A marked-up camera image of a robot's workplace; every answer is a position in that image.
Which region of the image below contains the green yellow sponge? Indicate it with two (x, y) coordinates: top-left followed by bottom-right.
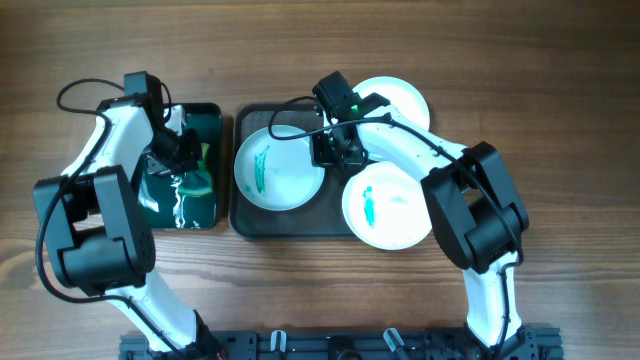
(177, 143), (213, 197)

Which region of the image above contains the white plate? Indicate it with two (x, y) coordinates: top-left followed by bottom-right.
(234, 125), (325, 211)
(342, 161), (432, 250)
(353, 76), (431, 162)

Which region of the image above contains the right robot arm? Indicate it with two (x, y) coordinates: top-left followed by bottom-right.
(311, 71), (529, 357)

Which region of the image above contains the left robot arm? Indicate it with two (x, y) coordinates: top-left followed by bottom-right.
(33, 71), (225, 359)

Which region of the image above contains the dark serving tray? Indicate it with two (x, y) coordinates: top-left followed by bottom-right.
(228, 103), (359, 241)

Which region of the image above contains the black water tub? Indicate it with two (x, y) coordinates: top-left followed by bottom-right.
(134, 103), (222, 229)

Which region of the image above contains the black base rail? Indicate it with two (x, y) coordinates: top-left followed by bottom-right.
(118, 324), (565, 360)

